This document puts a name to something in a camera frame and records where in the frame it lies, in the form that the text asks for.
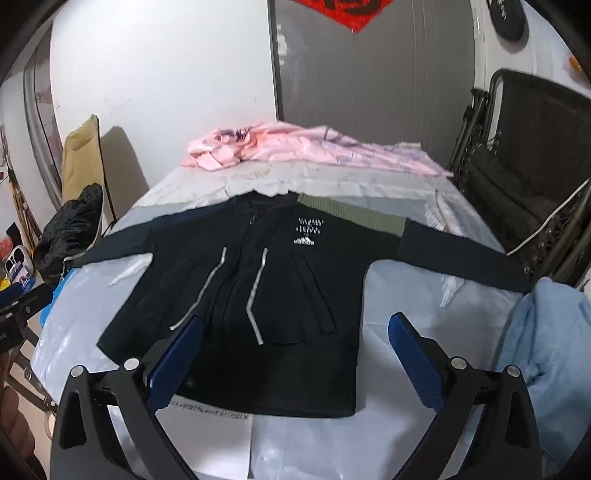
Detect black zip sports jacket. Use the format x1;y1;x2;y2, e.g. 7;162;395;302
74;192;531;418

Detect cluttered items on floor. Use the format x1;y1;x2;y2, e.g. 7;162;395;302
1;223;36;293

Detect white paper sheet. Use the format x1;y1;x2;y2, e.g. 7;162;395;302
158;397;252;435

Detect black garment on chair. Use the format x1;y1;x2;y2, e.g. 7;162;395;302
33;183;103;290

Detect light blue towel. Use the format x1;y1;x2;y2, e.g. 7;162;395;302
495;277;591;475

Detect tan folding camp chair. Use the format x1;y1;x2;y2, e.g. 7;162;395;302
61;114;117;223

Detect black folding recliner chair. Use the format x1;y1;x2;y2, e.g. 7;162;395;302
449;69;590;287

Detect pink crumpled bed sheet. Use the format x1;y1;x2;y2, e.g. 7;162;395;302
181;121;452;178

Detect grey door panel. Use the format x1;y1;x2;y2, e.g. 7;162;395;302
269;1;475;165

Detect red paper door decoration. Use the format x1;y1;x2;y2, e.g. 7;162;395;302
295;0;393;33

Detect round black wall item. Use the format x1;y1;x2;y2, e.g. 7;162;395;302
486;0;527;42

